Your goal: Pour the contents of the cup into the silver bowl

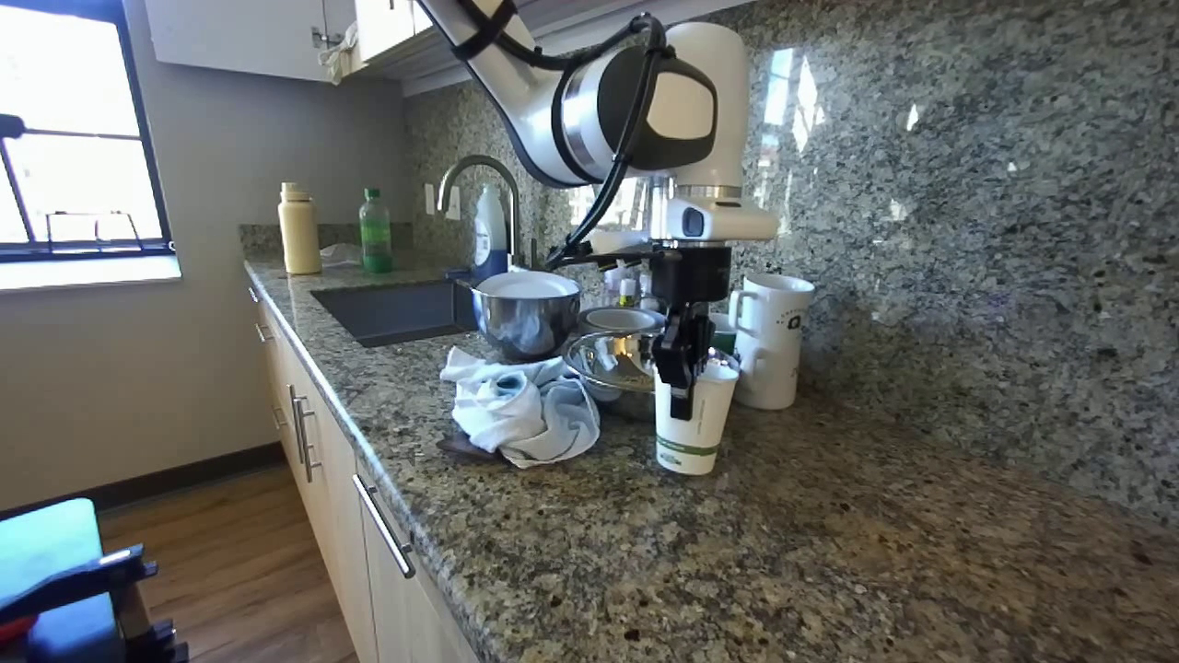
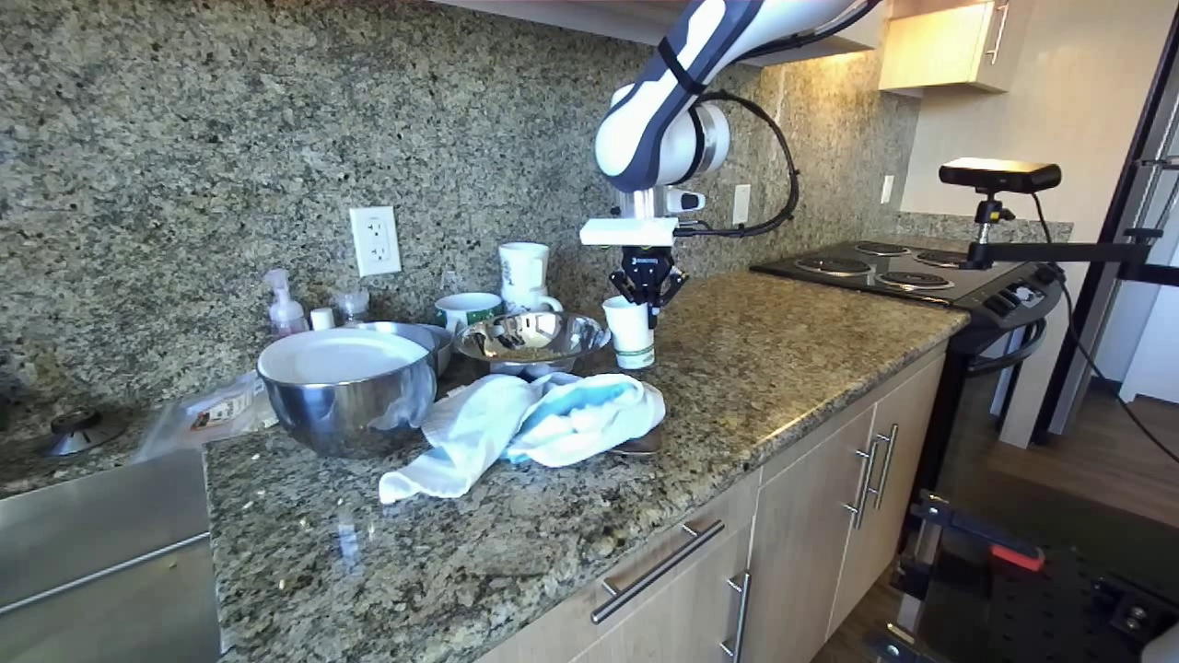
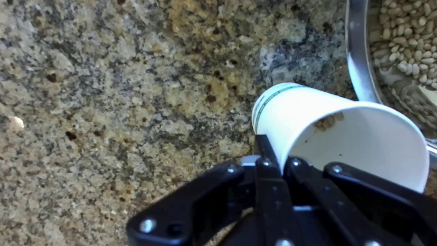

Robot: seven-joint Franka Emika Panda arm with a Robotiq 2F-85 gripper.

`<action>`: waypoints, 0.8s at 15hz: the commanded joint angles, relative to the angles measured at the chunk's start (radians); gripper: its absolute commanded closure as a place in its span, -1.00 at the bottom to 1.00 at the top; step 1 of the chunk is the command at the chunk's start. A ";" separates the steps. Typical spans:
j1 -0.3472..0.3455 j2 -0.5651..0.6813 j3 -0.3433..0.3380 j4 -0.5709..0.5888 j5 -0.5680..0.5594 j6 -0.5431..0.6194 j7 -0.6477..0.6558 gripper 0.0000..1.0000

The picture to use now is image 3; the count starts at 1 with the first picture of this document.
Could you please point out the white dried beans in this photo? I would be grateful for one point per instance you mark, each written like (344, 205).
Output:
(410, 45)

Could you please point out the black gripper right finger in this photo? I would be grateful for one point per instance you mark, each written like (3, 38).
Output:
(373, 209)

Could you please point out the white paper cup green stripe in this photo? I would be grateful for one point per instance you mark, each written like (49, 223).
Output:
(377, 141)

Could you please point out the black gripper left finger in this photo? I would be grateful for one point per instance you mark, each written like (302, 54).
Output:
(191, 213)

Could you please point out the glass dish with items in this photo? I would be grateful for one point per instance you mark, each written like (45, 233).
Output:
(359, 49)

